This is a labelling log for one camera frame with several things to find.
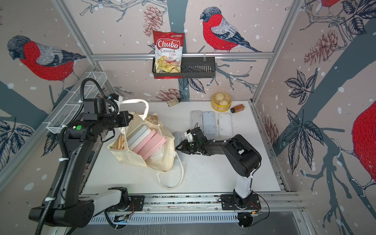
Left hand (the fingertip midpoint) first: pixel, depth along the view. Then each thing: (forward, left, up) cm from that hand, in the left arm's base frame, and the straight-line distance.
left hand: (134, 112), depth 69 cm
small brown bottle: (+30, -63, -31) cm, 76 cm away
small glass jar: (+37, -11, -31) cm, 50 cm away
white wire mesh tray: (+2, +36, -3) cm, 36 cm away
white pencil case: (+23, -31, -32) cm, 50 cm away
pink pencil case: (-1, +2, -26) cm, 26 cm away
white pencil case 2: (+16, -52, -33) cm, 63 cm away
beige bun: (+40, -50, -28) cm, 70 cm away
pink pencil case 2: (0, -7, -27) cm, 28 cm away
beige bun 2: (+35, -53, -29) cm, 69 cm away
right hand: (-5, -19, -30) cm, 36 cm away
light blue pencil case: (+15, -40, -32) cm, 54 cm away
